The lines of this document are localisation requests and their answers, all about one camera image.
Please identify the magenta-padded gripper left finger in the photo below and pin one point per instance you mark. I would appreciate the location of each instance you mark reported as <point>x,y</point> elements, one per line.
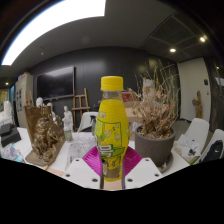
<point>80,171</point>

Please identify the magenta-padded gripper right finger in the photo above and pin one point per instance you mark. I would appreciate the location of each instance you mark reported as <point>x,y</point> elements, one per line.
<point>145,171</point>

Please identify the yellow drink bottle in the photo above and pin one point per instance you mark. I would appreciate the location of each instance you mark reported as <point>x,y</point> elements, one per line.
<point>111,133</point>

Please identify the printed sketch paper sheet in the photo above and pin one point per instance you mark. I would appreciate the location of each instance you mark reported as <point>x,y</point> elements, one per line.
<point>78,148</point>

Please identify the grey plant pot saucer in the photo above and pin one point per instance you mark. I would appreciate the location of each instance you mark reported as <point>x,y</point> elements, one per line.
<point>167,165</point>

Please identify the dried plant in grey pot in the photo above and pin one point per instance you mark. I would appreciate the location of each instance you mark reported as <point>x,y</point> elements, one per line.
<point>155,145</point>

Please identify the green-labelled spray bottle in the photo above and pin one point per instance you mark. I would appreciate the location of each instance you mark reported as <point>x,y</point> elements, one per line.
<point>68,135</point>

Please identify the white printed paper stack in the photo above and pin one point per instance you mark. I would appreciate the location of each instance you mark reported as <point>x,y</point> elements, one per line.
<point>185,146</point>

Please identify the brown carved relief sculpture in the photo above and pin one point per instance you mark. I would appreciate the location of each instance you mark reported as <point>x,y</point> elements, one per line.
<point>46,136</point>

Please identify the white chair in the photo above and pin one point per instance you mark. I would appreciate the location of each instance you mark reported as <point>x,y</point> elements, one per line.
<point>86,121</point>
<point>216,135</point>
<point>198,131</point>

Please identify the white plaster figurine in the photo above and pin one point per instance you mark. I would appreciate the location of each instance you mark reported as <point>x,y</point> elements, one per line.
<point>68,118</point>

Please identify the cardboard box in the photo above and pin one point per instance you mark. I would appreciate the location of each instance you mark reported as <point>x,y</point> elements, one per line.
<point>131,115</point>

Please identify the wooden easel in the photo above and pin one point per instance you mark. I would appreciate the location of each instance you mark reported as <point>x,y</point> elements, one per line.
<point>81,106</point>

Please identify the white plaster bust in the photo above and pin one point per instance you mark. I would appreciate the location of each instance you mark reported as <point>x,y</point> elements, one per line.
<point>51,111</point>
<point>39,101</point>

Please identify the black backpack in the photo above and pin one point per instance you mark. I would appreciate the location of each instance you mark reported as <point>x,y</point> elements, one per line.
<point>213,151</point>

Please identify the black flat boxes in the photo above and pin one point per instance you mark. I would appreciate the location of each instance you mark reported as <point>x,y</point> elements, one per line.
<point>9,135</point>

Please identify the small wooden figure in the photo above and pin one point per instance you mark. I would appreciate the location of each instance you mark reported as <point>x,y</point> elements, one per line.
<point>197,105</point>

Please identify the white cabinet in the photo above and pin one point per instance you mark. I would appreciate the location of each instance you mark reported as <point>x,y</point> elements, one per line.
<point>23,100</point>

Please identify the long ceiling light panel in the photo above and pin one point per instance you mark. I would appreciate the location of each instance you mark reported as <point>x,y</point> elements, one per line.
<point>50,23</point>

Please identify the black wall screen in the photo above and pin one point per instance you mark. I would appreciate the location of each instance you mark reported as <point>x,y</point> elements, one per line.
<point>55,83</point>

